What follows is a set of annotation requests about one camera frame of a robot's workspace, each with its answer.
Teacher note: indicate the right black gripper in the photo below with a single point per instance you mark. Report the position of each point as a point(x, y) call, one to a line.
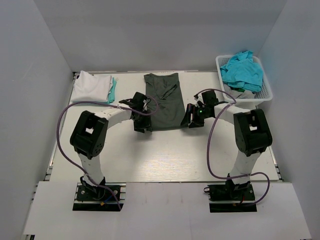
point(191, 108)

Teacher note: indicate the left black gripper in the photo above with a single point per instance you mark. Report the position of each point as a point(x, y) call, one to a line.
point(146, 124)

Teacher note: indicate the dark grey t-shirt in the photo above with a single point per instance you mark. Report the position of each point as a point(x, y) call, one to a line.
point(167, 101)

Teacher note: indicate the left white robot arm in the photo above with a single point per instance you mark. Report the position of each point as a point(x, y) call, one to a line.
point(88, 140)

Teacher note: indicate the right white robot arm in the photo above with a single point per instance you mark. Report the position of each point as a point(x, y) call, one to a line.
point(251, 130)

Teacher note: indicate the folded teal t-shirt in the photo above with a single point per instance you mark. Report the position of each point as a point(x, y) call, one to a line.
point(111, 96)

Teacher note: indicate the green garment in basket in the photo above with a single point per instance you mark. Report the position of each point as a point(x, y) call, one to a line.
point(237, 88)

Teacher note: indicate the crumpled grey t-shirt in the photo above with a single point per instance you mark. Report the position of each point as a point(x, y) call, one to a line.
point(239, 93)

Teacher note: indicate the crumpled turquoise t-shirt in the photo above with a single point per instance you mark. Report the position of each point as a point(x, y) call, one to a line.
point(242, 72)

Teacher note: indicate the folded white t-shirt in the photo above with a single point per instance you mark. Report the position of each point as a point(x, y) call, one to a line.
point(88, 87)

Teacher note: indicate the white plastic basket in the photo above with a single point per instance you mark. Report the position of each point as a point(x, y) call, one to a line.
point(263, 96)

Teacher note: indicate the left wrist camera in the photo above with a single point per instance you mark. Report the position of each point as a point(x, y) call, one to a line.
point(137, 102)

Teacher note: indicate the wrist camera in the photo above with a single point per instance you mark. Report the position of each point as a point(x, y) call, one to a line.
point(207, 98)
point(137, 102)

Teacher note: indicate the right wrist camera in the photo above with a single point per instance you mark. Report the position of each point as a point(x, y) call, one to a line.
point(207, 98)

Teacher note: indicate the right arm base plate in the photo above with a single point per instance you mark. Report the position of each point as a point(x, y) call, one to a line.
point(222, 200)

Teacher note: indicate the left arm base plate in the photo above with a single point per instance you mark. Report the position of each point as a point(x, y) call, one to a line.
point(85, 200)

